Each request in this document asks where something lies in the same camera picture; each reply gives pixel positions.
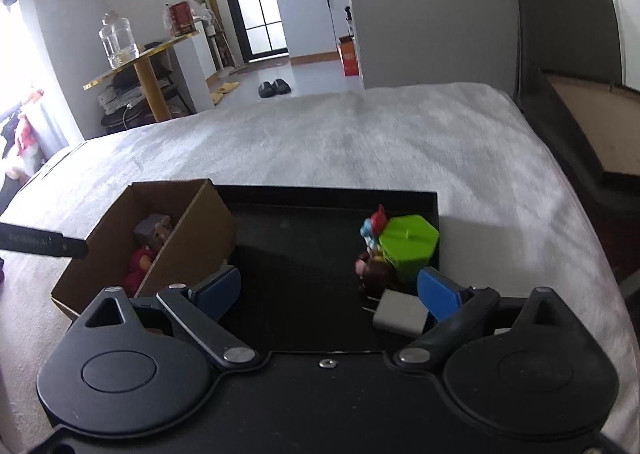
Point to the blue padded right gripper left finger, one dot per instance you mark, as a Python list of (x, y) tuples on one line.
[(198, 309)]

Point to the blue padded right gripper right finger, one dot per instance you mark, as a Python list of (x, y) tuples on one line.
[(459, 313)]

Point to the white usb wall charger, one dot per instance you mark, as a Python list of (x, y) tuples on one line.
[(397, 312)]

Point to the green hexagonal container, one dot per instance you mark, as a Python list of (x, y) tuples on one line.
[(408, 243)]

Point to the brown pink toy figurine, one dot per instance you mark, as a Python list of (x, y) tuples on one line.
[(369, 267)]

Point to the red hat smurf figurine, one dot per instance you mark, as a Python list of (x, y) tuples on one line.
[(371, 230)]

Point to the red dressed doll figure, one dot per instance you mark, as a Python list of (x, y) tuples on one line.
[(139, 265)]

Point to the brown cardboard box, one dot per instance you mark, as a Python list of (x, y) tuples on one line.
[(202, 239)]

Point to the grey blocky toy figure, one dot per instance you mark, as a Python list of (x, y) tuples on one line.
[(153, 231)]

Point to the black shallow tray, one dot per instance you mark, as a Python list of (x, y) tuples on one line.
[(296, 249)]

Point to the black left gripper tip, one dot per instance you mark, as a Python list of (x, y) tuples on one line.
[(41, 242)]

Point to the round gold side table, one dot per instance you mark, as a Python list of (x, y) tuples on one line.
[(147, 77)]

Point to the yellow slippers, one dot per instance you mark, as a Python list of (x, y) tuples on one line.
[(223, 90)]

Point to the pair of black slippers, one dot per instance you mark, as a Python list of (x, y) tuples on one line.
[(278, 87)]

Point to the dark sofa with wooden panel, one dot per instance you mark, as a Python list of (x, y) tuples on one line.
[(571, 92)]

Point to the orange cardboard box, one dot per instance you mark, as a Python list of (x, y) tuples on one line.
[(348, 55)]

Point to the clear glass jar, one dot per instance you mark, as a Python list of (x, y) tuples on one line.
[(117, 39)]

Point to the red tin can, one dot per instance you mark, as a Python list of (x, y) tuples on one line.
[(180, 19)]

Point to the white kitchen cabinet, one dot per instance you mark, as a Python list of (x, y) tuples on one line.
[(313, 28)]

